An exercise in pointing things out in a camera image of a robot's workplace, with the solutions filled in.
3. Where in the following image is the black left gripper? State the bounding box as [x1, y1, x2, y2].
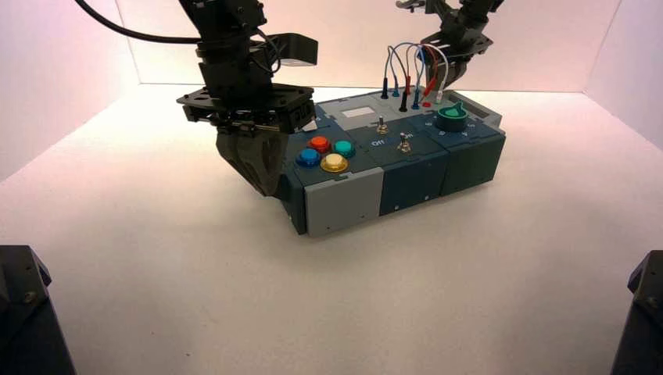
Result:
[176, 44, 317, 198]

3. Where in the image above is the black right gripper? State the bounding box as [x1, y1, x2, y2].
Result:
[420, 5, 494, 91]

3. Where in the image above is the dark teal grey control box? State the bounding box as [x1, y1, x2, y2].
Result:
[277, 87, 507, 239]

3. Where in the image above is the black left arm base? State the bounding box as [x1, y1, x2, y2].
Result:
[0, 245, 77, 375]

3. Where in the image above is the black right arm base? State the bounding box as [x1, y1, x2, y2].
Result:
[611, 249, 663, 375]

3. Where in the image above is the blue push button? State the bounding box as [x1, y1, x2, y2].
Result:
[296, 148, 322, 169]

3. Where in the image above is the green rotary knob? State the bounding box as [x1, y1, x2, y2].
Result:
[434, 102, 470, 134]

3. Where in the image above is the yellow push button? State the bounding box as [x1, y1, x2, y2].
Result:
[320, 152, 349, 173]

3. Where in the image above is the green push button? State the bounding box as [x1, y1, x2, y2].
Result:
[331, 139, 357, 159]

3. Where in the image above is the white jumper cable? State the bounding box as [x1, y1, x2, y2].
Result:
[418, 42, 450, 103]

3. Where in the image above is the red jumper cable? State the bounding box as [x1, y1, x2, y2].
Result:
[404, 44, 439, 103]

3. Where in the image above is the blue jumper cable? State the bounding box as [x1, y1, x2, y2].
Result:
[392, 42, 426, 111]

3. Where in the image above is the black jumper cable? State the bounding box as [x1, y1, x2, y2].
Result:
[380, 45, 410, 113]

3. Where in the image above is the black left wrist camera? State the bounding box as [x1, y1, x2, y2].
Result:
[267, 32, 320, 69]

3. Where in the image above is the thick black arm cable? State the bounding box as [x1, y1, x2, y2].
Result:
[73, 0, 203, 45]

